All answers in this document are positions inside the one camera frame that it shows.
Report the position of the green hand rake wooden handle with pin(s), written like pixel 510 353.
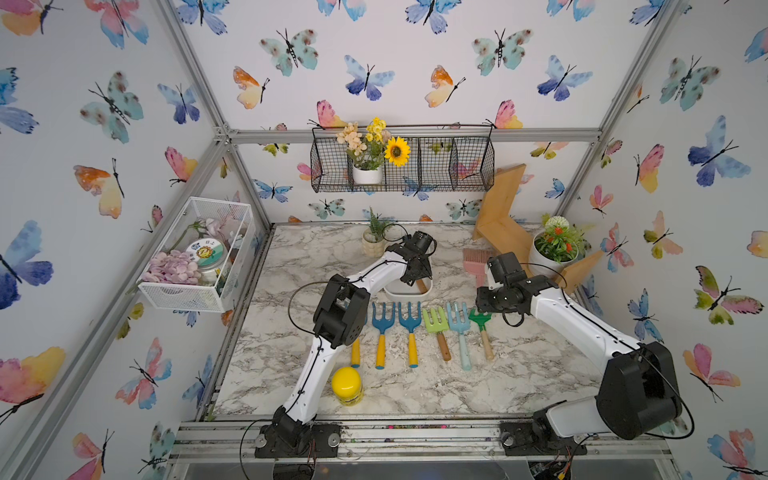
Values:
pixel 436 323

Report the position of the pink purple flower bunch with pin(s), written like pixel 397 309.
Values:
pixel 175 267

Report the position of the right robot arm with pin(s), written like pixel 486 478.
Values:
pixel 638 390

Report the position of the white wire wall basket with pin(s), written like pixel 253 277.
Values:
pixel 230 222

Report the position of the black wire wall basket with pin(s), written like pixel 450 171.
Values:
pixel 450 161

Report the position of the white storage box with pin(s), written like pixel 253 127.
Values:
pixel 398 291

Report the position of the white pot with flowers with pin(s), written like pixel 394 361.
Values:
pixel 370 150

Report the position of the blue hand rake yellow handle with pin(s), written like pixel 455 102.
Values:
pixel 410 322

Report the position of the round green tin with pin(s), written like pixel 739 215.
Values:
pixel 208 253

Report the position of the wooden zigzag shelf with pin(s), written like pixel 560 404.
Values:
pixel 505 235

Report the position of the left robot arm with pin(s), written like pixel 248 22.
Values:
pixel 337 322

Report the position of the small potted green plant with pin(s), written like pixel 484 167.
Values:
pixel 374 240

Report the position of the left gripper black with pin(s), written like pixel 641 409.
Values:
pixel 426 271

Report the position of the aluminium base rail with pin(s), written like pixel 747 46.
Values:
pixel 398 439

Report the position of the light blue hand rake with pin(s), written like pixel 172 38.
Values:
pixel 459 322

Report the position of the pink brush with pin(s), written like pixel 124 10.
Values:
pixel 474 263

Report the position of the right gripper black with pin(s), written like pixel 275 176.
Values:
pixel 481 300

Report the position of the white pot red flowers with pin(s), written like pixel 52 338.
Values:
pixel 557 245

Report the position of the dark green rake wooden handle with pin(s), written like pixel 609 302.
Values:
pixel 481 319

